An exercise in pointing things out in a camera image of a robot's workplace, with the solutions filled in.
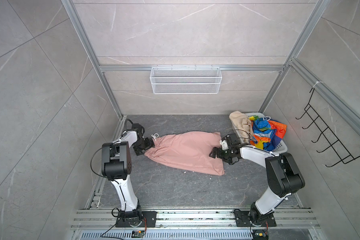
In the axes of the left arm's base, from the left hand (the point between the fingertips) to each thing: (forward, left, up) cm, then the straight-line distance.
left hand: (149, 146), depth 99 cm
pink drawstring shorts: (-4, -27, -1) cm, 27 cm away
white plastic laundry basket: (-9, -85, +5) cm, 85 cm away
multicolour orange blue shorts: (+3, -81, +5) cm, 81 cm away
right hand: (-9, -44, 0) cm, 45 cm away
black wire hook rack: (-18, -90, +31) cm, 97 cm away
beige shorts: (+4, -62, +15) cm, 64 cm away
